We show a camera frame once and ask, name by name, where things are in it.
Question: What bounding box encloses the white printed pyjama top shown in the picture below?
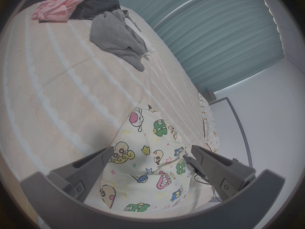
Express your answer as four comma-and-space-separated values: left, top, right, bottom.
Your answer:
83, 100, 212, 215

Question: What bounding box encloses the black garment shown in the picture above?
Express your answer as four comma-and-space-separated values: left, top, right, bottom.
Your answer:
70, 0, 122, 21

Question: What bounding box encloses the grey garment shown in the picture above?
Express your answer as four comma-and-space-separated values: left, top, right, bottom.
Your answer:
89, 9, 146, 72

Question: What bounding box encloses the grey bedside table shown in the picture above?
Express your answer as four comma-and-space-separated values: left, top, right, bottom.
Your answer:
195, 84, 215, 100

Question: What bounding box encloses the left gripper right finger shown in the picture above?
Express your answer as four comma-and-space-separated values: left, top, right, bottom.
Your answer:
191, 145, 257, 203

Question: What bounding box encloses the white printed pillow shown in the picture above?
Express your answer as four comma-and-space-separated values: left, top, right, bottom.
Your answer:
198, 92, 220, 153

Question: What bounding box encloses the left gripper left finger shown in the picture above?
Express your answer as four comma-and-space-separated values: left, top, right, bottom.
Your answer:
49, 146, 115, 203

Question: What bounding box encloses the bed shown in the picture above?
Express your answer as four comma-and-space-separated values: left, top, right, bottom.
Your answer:
0, 0, 251, 224

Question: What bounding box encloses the white garment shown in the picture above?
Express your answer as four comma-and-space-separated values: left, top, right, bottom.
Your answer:
126, 16, 156, 57

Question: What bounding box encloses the blue-green curtain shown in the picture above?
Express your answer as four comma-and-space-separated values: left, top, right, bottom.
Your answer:
152, 0, 286, 93
95, 0, 252, 30

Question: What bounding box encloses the black cable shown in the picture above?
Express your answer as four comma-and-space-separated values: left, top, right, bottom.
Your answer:
193, 173, 222, 202

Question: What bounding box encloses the pink garment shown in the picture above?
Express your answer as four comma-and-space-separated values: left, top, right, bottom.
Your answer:
32, 0, 98, 22

